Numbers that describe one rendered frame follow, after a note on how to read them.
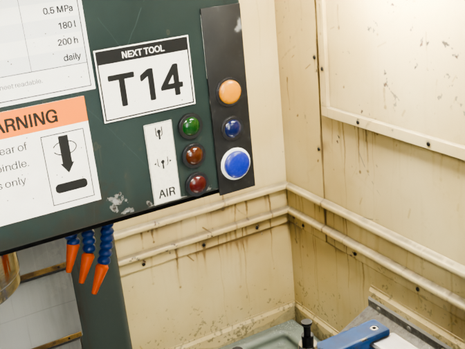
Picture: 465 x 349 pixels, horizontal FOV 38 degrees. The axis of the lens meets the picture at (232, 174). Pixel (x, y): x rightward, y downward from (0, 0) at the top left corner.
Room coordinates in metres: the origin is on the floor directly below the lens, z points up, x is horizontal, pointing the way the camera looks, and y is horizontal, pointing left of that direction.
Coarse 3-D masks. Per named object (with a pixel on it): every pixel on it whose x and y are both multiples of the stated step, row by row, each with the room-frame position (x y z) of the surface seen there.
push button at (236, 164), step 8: (232, 152) 0.69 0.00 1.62; (240, 152) 0.69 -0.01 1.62; (232, 160) 0.69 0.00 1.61; (240, 160) 0.69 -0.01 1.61; (248, 160) 0.70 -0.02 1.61; (224, 168) 0.69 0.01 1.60; (232, 168) 0.69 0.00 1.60; (240, 168) 0.69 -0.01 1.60; (232, 176) 0.69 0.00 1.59; (240, 176) 0.69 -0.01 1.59
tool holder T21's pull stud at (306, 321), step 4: (304, 320) 0.81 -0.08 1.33; (308, 320) 0.81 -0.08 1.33; (304, 324) 0.80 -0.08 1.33; (308, 324) 0.80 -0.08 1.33; (304, 328) 0.80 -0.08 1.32; (308, 328) 0.80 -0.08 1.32; (304, 332) 0.81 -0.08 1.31; (308, 332) 0.80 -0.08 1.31; (312, 332) 0.81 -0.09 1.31; (304, 336) 0.81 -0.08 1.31; (308, 336) 0.80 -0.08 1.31; (312, 336) 0.80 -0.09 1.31; (304, 340) 0.80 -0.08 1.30; (308, 340) 0.80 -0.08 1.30; (312, 340) 0.80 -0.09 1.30; (304, 344) 0.80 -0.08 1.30; (308, 344) 0.80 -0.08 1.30; (312, 344) 0.80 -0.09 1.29
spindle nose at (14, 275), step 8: (0, 256) 0.72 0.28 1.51; (8, 256) 0.73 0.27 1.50; (16, 256) 0.76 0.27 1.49; (0, 264) 0.72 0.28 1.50; (8, 264) 0.73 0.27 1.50; (16, 264) 0.75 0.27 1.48; (0, 272) 0.71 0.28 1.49; (8, 272) 0.73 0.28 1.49; (16, 272) 0.74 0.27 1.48; (0, 280) 0.71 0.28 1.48; (8, 280) 0.72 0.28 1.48; (16, 280) 0.74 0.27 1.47; (0, 288) 0.71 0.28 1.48; (8, 288) 0.72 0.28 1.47; (16, 288) 0.74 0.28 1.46; (0, 296) 0.71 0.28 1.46; (8, 296) 0.72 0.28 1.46; (0, 304) 0.71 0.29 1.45
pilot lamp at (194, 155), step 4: (192, 148) 0.67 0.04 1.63; (196, 148) 0.67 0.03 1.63; (188, 152) 0.67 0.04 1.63; (192, 152) 0.67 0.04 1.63; (196, 152) 0.67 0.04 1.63; (200, 152) 0.68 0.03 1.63; (188, 156) 0.67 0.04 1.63; (192, 156) 0.67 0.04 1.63; (196, 156) 0.67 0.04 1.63; (200, 156) 0.67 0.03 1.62; (188, 160) 0.67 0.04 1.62; (192, 160) 0.67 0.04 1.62; (196, 160) 0.67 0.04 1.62; (200, 160) 0.68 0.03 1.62; (192, 164) 0.67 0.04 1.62; (196, 164) 0.67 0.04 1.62
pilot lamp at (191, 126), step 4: (188, 120) 0.67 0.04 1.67; (192, 120) 0.67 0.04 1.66; (196, 120) 0.68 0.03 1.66; (184, 124) 0.67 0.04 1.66; (188, 124) 0.67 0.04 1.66; (192, 124) 0.67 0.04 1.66; (196, 124) 0.67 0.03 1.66; (184, 128) 0.67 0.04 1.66; (188, 128) 0.67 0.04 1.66; (192, 128) 0.67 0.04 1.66; (196, 128) 0.67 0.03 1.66; (184, 132) 0.67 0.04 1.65; (188, 132) 0.67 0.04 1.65; (192, 132) 0.67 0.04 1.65; (196, 132) 0.68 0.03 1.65
